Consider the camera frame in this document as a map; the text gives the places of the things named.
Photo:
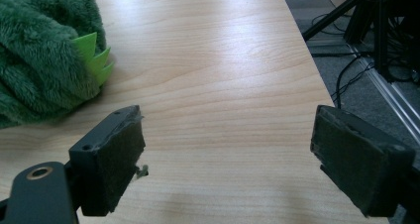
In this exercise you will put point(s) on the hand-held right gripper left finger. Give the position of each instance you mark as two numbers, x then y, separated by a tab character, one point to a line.
105	164

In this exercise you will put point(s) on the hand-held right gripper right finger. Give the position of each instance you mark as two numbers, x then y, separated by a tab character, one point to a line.
355	161

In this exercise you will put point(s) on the green plush dinosaur toy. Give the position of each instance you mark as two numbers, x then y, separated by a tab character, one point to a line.
43	52

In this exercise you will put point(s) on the black metal stand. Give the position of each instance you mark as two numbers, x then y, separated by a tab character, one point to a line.
373	22

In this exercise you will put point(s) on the aluminium floor rail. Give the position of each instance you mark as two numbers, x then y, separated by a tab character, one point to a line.
391	98

